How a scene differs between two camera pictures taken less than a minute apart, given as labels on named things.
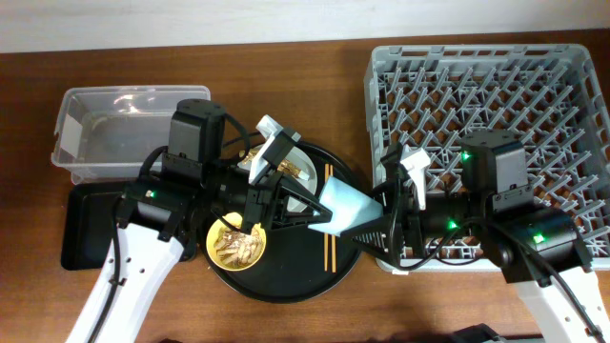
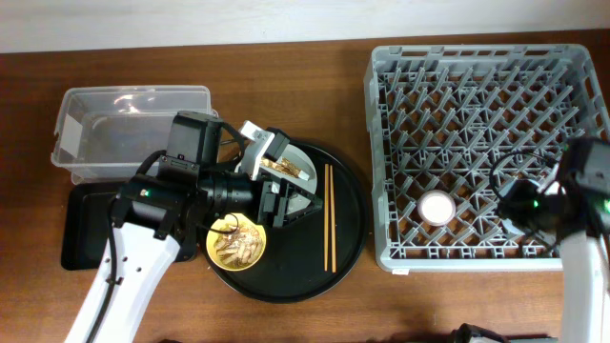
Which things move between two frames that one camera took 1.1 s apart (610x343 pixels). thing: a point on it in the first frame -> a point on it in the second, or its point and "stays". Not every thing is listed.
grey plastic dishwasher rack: (431, 98) stays
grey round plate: (299, 162) stays
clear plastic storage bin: (107, 133) stays
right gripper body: (412, 217) -> (525, 208)
